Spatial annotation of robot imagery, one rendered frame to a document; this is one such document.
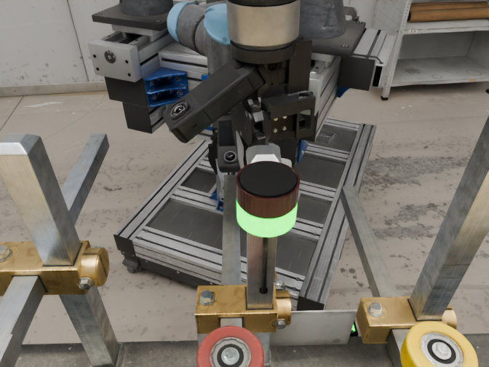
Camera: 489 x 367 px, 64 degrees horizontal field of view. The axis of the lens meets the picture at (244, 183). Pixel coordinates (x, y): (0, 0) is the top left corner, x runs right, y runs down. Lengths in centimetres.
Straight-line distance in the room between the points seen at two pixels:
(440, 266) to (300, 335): 27
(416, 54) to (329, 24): 270
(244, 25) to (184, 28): 35
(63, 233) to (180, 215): 121
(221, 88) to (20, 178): 23
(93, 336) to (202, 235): 99
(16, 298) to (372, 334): 48
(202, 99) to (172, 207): 132
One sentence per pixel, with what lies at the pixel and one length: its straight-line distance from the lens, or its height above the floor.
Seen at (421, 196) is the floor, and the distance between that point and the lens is 229.
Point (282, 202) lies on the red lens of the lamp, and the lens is 35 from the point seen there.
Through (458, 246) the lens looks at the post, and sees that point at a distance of 55.
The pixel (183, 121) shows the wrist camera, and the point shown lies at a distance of 42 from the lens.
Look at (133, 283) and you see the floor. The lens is 176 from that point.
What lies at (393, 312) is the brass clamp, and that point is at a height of 83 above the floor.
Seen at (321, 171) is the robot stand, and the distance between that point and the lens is 195.
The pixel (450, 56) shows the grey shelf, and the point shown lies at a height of 14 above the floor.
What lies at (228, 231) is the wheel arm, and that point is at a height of 86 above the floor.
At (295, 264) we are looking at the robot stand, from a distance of 150.
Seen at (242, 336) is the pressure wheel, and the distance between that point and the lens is 51.
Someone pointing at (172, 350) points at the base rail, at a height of 70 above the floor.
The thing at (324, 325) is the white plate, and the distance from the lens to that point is 70.
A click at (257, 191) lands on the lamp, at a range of 35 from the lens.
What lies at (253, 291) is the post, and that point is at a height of 91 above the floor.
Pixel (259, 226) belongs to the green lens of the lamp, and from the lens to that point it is 37.
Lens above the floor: 135
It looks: 38 degrees down
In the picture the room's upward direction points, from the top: straight up
